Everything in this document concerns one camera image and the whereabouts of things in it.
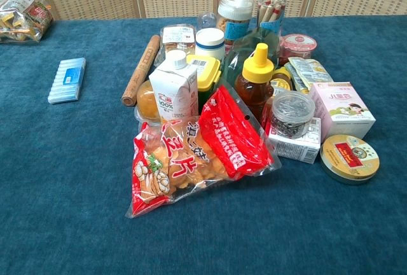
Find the round gold tin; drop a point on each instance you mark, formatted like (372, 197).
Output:
(349, 158)

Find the pink white medicine box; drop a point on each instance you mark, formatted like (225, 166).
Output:
(346, 109)

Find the small honey jar yellow lid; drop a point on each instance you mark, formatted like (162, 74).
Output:
(281, 81)

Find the yellow lid food container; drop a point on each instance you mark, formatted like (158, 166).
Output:
(208, 74)

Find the small white carton box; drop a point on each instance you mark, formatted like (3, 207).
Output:
(299, 149)

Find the clear empty plastic bottle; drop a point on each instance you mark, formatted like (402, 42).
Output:
(207, 20)

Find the red potato chips bag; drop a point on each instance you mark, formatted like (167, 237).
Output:
(165, 166)

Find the white coconut drink carton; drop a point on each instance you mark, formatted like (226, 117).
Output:
(173, 90)

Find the clear jar of pins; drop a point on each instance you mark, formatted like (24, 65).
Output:
(291, 114)

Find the honey bottle yellow cap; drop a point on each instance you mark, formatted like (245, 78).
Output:
(254, 90)

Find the instant noodle multipack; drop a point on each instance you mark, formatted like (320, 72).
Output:
(40, 17)

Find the clear wrapped bread package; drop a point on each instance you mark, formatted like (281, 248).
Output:
(177, 38)

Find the long brown biscuit box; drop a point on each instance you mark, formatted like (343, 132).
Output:
(140, 71)

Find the pink yogurt cup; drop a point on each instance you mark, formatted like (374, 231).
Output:
(298, 46)

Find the red dried fruit bag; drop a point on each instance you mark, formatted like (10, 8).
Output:
(232, 131)

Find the blue table cloth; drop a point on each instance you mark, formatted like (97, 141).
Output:
(79, 176)

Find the cookie jar white lid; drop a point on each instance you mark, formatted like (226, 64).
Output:
(234, 14)

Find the green white drink carton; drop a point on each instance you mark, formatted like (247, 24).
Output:
(310, 71)

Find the small blue white packet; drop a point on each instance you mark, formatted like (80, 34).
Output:
(67, 80)

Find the orange pudding cup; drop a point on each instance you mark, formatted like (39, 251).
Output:
(147, 100)

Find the clear jar of nuts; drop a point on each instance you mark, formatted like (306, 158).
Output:
(272, 11)

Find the white jar blue band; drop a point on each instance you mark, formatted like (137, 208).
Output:
(210, 44)

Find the clear snack bag white label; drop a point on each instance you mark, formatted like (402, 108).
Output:
(12, 22)

